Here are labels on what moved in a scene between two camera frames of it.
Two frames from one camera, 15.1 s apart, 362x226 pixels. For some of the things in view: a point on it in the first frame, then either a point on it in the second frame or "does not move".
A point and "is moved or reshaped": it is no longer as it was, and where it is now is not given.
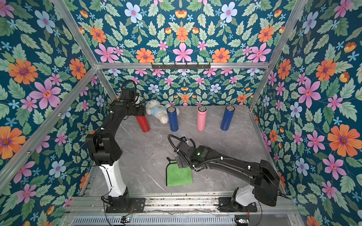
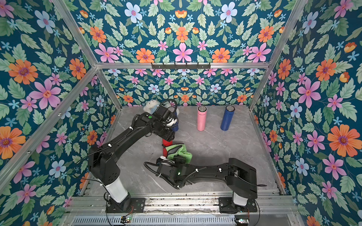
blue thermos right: x=227 y=117 does not move
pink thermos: x=201 y=114 does not move
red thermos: x=143 y=123 is moved or reshaped
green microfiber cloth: x=176 y=176 is moved or reshaped
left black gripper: x=142 y=111 to x=170 y=136
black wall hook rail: x=181 y=66 does not move
